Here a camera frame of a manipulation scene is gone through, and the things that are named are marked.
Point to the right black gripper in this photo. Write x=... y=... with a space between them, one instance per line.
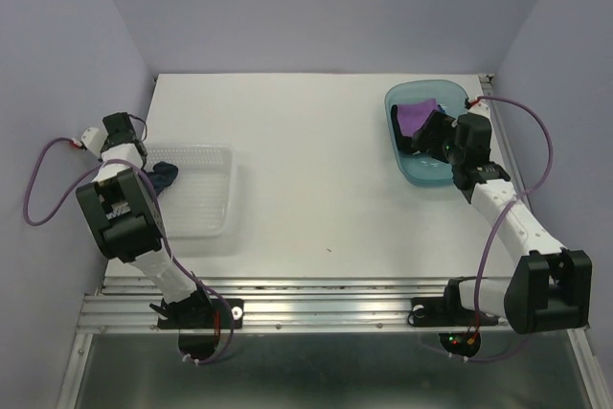
x=439 y=124

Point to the purple microfiber towel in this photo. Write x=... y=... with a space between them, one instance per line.
x=407 y=118

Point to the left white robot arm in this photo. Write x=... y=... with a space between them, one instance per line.
x=121 y=210

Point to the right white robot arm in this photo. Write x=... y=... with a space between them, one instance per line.
x=551 y=285

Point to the teal translucent plastic tray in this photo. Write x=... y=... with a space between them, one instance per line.
x=422 y=170

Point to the dark grey towel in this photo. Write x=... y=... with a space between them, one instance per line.
x=161 y=176

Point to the white perforated plastic basket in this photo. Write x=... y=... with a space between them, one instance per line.
x=197 y=202

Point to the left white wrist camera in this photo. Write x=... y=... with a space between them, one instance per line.
x=91 y=140

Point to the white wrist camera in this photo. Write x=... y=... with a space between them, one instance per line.
x=91 y=140
x=478 y=106

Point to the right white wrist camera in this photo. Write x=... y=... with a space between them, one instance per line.
x=478 y=106

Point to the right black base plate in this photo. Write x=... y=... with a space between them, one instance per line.
x=430 y=312

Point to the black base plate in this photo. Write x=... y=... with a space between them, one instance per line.
x=430 y=312
x=230 y=315

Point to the aluminium extrusion rail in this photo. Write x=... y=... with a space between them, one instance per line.
x=270 y=306

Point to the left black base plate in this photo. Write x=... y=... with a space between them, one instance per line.
x=230 y=315

